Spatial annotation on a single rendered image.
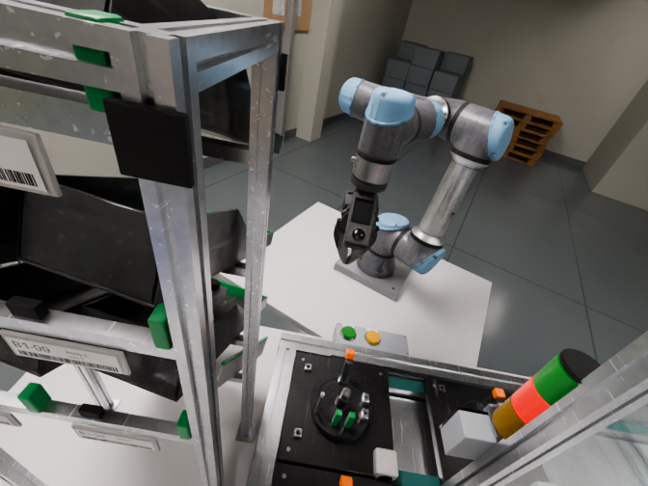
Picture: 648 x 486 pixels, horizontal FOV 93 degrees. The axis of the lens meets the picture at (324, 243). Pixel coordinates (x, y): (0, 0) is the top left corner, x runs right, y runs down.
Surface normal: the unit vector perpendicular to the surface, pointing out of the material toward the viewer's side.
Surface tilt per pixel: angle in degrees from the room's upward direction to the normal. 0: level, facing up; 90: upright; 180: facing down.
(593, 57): 90
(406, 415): 0
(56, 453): 0
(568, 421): 90
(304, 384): 0
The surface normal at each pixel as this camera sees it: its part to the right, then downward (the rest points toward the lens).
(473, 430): 0.18, -0.78
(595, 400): -0.98, -0.20
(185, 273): -0.09, 0.60
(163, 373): -0.16, 0.18
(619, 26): -0.50, 0.46
